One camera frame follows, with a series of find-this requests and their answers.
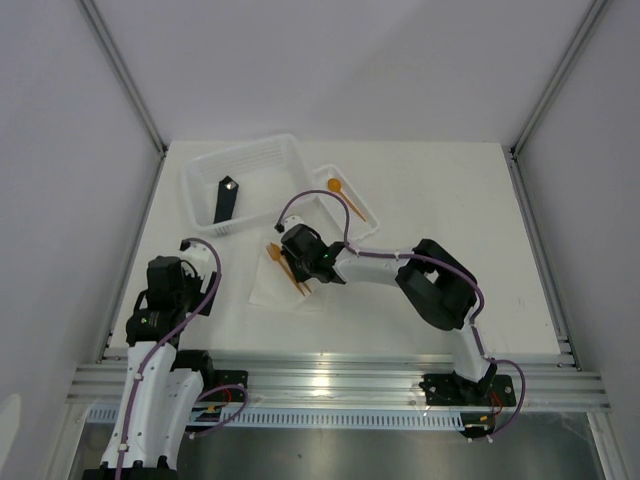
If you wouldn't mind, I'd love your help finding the orange plastic fork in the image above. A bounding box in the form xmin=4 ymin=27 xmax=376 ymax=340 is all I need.
xmin=266 ymin=242 xmax=306 ymax=297

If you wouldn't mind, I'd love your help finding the right side aluminium rail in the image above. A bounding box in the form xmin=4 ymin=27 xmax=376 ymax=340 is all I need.
xmin=503 ymin=147 xmax=583 ymax=371

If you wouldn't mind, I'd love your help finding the aluminium rail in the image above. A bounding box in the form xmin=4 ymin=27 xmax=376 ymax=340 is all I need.
xmin=503 ymin=147 xmax=583 ymax=371
xmin=66 ymin=352 xmax=612 ymax=414
xmin=92 ymin=147 xmax=168 ymax=364

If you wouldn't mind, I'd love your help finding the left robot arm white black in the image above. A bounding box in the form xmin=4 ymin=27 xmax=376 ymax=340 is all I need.
xmin=82 ymin=247 xmax=217 ymax=479

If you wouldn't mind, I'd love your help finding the left aluminium frame post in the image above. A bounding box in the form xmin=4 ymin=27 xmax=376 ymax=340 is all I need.
xmin=75 ymin=0 xmax=168 ymax=157

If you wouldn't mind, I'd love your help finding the white slotted cable duct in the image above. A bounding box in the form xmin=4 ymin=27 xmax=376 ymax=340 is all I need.
xmin=87 ymin=405 xmax=469 ymax=431

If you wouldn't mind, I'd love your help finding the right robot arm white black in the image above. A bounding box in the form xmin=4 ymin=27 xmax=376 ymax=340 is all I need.
xmin=275 ymin=223 xmax=497 ymax=404

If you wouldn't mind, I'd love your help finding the large white plastic basket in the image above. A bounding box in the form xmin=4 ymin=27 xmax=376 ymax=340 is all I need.
xmin=181 ymin=134 xmax=313 ymax=236

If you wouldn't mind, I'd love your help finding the aluminium frame post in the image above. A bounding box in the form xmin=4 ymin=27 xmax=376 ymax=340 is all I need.
xmin=509 ymin=0 xmax=612 ymax=159
xmin=75 ymin=0 xmax=168 ymax=157

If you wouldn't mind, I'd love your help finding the black strap with buckle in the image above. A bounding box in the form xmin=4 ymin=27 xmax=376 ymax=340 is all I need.
xmin=213 ymin=174 xmax=240 ymax=224

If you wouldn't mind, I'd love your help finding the aluminium front rail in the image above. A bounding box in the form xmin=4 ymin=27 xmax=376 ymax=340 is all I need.
xmin=66 ymin=352 xmax=612 ymax=414

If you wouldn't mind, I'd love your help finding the right aluminium frame post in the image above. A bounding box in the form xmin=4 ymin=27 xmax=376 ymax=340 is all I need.
xmin=509 ymin=0 xmax=612 ymax=159

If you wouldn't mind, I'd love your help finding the left side aluminium rail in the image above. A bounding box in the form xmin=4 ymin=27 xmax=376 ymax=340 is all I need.
xmin=92 ymin=147 xmax=168 ymax=364

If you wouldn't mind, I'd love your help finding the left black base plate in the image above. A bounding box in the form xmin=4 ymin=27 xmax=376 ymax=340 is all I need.
xmin=201 ymin=370 xmax=249 ymax=403

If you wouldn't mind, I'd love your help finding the orange plastic spoon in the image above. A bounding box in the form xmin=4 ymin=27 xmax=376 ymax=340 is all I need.
xmin=327 ymin=177 xmax=367 ymax=222

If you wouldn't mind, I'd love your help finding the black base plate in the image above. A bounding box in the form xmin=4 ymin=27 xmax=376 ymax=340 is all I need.
xmin=419 ymin=373 xmax=517 ymax=407
xmin=201 ymin=370 xmax=249 ymax=403

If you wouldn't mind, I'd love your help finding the small white plastic tray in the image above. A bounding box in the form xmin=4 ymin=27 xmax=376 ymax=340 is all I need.
xmin=313 ymin=164 xmax=380 ymax=242

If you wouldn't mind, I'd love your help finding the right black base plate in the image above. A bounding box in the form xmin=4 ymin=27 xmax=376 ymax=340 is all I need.
xmin=419 ymin=373 xmax=517 ymax=407

